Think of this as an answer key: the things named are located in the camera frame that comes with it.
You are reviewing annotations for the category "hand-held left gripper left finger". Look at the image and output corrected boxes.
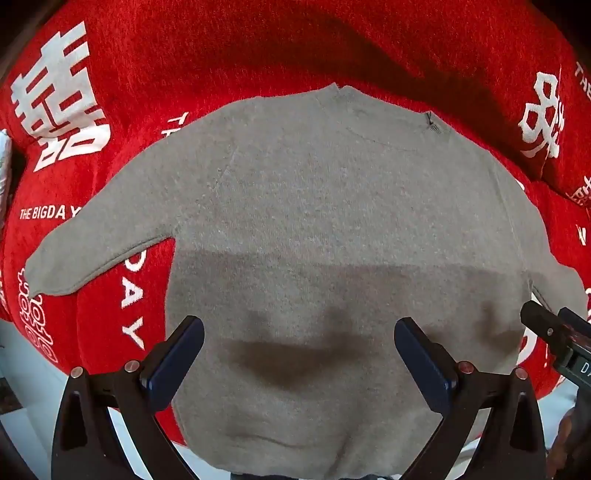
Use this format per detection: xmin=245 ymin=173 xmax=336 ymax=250
xmin=51 ymin=315 xmax=206 ymax=480

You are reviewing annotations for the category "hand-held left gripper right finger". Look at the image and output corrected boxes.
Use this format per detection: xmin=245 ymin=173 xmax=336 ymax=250
xmin=394 ymin=316 xmax=548 ymax=480

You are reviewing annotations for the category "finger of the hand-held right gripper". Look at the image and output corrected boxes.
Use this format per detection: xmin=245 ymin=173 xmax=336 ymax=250
xmin=558 ymin=307 xmax=591 ymax=344
xmin=520 ymin=301 xmax=574 ymax=366

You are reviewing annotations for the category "grey knit sweater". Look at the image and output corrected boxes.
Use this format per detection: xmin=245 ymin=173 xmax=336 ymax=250
xmin=25 ymin=83 xmax=589 ymax=478

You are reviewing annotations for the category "white cloth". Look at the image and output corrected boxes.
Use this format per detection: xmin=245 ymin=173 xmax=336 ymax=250
xmin=0 ymin=129 xmax=13 ymax=213

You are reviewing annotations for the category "red printed sofa cover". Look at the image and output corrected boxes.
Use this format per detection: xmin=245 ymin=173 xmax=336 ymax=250
xmin=0 ymin=0 xmax=591 ymax=401

